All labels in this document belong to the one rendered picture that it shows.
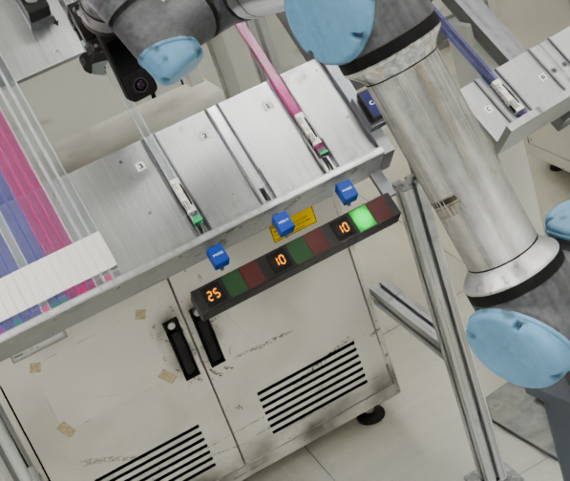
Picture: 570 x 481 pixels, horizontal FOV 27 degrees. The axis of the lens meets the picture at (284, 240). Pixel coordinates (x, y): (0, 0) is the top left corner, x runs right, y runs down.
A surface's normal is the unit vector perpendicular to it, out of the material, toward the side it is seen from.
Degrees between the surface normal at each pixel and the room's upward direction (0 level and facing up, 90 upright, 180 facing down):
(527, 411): 0
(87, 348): 90
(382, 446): 0
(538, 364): 97
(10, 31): 43
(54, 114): 90
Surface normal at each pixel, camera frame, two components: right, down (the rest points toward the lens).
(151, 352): 0.40, 0.33
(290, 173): 0.06, -0.39
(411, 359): -0.29, -0.84
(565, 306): 0.43, -0.07
